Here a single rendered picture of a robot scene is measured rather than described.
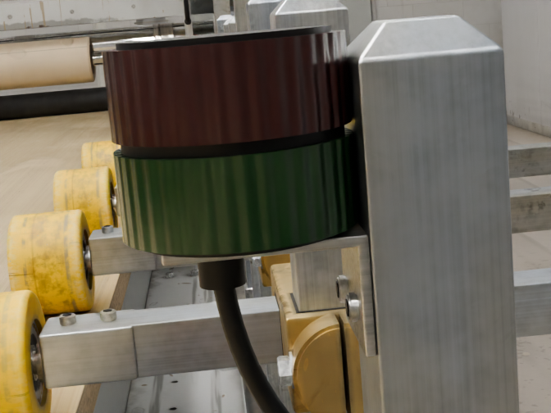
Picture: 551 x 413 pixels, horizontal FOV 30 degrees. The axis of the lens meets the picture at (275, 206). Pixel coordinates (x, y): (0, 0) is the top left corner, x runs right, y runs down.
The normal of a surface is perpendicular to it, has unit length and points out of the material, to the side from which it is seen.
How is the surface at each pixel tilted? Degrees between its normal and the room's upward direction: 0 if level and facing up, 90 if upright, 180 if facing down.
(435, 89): 90
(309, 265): 90
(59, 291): 109
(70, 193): 57
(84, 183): 46
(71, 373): 90
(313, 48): 90
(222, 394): 0
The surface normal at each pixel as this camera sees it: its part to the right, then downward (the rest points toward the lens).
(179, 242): -0.41, 0.20
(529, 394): -0.08, -0.98
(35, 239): 0.00, -0.54
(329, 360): 0.07, 0.18
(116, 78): -0.84, 0.17
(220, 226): -0.14, 0.19
